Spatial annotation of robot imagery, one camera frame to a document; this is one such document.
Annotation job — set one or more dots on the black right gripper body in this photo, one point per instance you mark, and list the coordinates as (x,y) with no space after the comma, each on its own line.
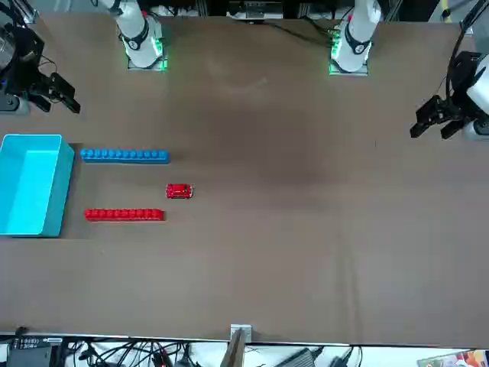
(26,65)

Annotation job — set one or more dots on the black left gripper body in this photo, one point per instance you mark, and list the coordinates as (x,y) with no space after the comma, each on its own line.
(460,76)

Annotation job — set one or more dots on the red toy car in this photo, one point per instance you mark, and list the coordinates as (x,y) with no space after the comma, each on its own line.
(179,191)

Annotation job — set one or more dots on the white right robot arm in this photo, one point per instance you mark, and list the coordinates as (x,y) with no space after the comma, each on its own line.
(133,23)

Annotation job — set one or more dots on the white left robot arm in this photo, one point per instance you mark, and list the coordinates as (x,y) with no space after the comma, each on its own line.
(359,26)

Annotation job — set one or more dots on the blue toy block row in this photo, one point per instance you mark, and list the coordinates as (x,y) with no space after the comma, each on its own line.
(126,157)

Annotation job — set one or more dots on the red toy block row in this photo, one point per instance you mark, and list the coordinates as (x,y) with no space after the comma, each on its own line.
(122,215)

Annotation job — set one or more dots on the cyan plastic bin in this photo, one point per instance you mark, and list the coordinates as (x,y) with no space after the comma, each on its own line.
(23,191)

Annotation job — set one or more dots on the colourful printed paper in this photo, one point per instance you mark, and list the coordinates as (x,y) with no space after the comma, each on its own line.
(458,359)

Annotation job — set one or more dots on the grey power adapter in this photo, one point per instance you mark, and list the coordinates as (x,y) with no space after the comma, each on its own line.
(302,357)

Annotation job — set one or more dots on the aluminium post with bracket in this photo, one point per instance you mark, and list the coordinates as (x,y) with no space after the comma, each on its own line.
(240,329)

